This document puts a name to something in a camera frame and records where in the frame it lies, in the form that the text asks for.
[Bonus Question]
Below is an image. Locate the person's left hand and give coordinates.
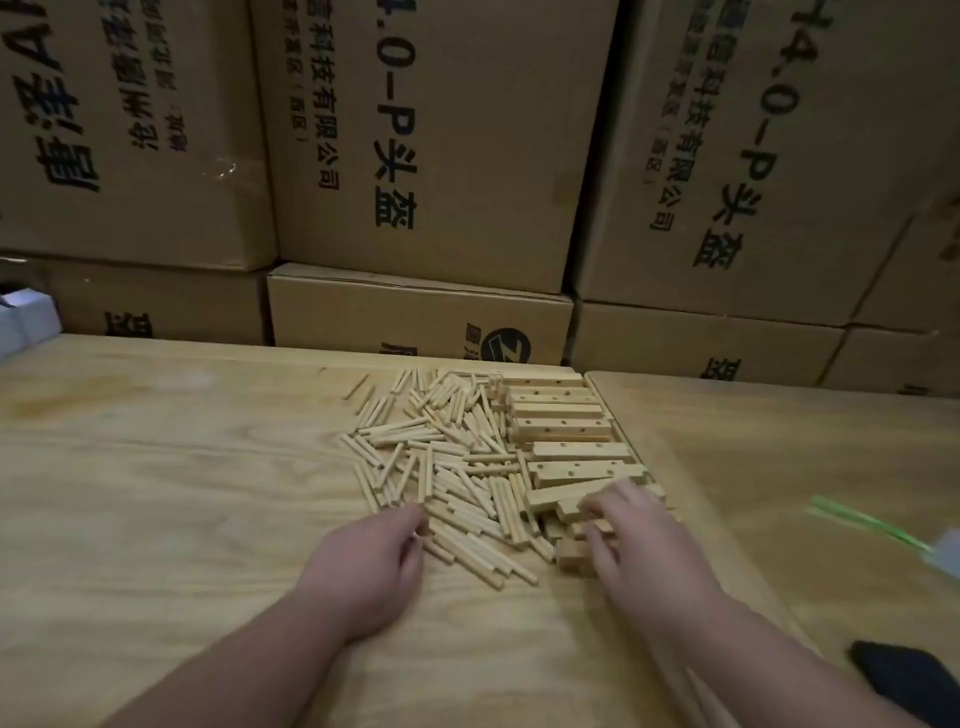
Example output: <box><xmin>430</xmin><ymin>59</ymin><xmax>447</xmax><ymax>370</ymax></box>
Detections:
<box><xmin>296</xmin><ymin>502</ymin><xmax>434</xmax><ymax>645</ymax></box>

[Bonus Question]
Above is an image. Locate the person's right hand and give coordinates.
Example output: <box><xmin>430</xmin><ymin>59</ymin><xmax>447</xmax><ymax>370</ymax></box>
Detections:
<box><xmin>579</xmin><ymin>477</ymin><xmax>726</xmax><ymax>640</ymax></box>

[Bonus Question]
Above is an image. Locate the short wooden block piece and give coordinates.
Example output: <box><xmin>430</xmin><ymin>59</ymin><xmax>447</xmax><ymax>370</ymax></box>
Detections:
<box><xmin>553</xmin><ymin>537</ymin><xmax>601</xmax><ymax>577</ymax></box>

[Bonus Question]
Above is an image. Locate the person's left forearm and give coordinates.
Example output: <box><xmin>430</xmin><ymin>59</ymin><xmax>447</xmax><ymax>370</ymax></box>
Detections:
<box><xmin>97</xmin><ymin>588</ymin><xmax>354</xmax><ymax>728</ymax></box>

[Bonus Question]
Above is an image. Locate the person's right forearm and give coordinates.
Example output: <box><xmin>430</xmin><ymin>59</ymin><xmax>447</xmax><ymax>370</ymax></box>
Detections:
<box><xmin>637</xmin><ymin>592</ymin><xmax>933</xmax><ymax>728</ymax></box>

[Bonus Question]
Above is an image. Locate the pile of thin wooden sticks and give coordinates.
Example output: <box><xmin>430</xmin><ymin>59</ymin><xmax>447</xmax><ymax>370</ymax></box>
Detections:
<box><xmin>337</xmin><ymin>366</ymin><xmax>558</xmax><ymax>592</ymax></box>

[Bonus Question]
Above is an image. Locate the row of drilled wooden blocks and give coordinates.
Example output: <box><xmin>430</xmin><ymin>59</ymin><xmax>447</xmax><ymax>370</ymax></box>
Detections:
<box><xmin>489</xmin><ymin>373</ymin><xmax>669</xmax><ymax>543</ymax></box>

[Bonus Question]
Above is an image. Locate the black cloth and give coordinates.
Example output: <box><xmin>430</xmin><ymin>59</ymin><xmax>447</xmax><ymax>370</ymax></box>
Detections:
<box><xmin>849</xmin><ymin>639</ymin><xmax>960</xmax><ymax>728</ymax></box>

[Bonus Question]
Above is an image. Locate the grey white plastic bag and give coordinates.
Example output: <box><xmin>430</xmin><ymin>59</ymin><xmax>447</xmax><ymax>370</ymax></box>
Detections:
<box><xmin>925</xmin><ymin>527</ymin><xmax>960</xmax><ymax>580</ymax></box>

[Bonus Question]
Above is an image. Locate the stack of brown cardboard boxes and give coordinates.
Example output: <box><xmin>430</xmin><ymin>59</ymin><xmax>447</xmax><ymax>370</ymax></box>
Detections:
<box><xmin>0</xmin><ymin>0</ymin><xmax>960</xmax><ymax>400</ymax></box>

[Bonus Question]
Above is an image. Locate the small white box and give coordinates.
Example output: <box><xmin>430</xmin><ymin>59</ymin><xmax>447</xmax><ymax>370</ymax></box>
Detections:
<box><xmin>0</xmin><ymin>288</ymin><xmax>63</xmax><ymax>363</ymax></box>

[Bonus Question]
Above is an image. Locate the green plastic strap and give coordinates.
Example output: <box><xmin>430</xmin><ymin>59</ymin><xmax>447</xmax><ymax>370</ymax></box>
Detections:
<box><xmin>807</xmin><ymin>494</ymin><xmax>936</xmax><ymax>555</ymax></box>

